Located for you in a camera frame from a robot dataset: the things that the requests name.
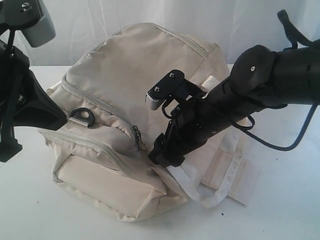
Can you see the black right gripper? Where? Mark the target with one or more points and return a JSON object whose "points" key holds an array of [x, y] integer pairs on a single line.
{"points": [[188, 131]]}

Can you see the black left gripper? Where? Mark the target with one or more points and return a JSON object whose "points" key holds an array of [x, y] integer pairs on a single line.
{"points": [[26, 105]]}

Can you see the cream fabric duffel bag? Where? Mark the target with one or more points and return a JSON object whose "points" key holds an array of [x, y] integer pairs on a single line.
{"points": [[107, 165]]}

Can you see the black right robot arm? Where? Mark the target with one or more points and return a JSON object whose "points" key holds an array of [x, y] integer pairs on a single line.
{"points": [[260, 79]]}

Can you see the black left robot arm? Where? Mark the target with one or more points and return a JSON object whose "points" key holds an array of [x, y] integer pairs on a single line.
{"points": [[10, 62]]}

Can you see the white backdrop curtain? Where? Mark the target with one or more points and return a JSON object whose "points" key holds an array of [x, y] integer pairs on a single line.
{"points": [[235, 25]]}

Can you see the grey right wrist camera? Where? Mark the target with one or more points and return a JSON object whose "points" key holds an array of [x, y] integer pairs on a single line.
{"points": [[173, 86]]}

